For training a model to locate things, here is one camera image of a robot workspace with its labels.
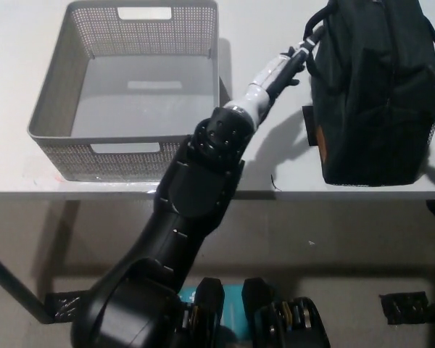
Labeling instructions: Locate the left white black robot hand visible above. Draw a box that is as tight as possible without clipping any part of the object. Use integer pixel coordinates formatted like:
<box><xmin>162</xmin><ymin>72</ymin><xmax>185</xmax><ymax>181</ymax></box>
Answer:
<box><xmin>251</xmin><ymin>27</ymin><xmax>326</xmax><ymax>99</ymax></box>

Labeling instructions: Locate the dark green lunch bag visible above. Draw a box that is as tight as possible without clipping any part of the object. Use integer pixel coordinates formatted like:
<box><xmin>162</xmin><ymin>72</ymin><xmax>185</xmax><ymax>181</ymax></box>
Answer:
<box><xmin>303</xmin><ymin>0</ymin><xmax>435</xmax><ymax>188</ymax></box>

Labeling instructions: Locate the black cross-shaped tape patch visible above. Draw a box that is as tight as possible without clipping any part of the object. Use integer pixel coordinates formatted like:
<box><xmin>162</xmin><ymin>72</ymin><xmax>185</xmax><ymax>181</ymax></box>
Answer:
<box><xmin>302</xmin><ymin>105</ymin><xmax>318</xmax><ymax>146</ymax></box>

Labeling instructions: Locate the grey perforated plastic basket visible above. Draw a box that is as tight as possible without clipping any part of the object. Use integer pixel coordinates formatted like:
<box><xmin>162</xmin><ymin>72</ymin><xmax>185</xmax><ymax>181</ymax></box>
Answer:
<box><xmin>26</xmin><ymin>0</ymin><xmax>230</xmax><ymax>182</ymax></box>

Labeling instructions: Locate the clear glossy tape strip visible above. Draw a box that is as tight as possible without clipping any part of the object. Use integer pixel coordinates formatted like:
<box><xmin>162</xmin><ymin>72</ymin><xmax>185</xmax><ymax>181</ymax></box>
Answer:
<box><xmin>94</xmin><ymin>175</ymin><xmax>164</xmax><ymax>195</ymax></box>

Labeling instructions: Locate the black floor tape square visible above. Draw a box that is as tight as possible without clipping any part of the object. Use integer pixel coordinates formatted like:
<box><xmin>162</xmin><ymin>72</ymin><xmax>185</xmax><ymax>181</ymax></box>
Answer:
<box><xmin>45</xmin><ymin>289</ymin><xmax>91</xmax><ymax>323</ymax></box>
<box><xmin>379</xmin><ymin>291</ymin><xmax>429</xmax><ymax>326</ymax></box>

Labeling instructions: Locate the robot left black body block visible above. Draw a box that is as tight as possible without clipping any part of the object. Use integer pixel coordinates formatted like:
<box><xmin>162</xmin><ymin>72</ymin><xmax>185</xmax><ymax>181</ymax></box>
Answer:
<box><xmin>173</xmin><ymin>277</ymin><xmax>225</xmax><ymax>348</ymax></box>

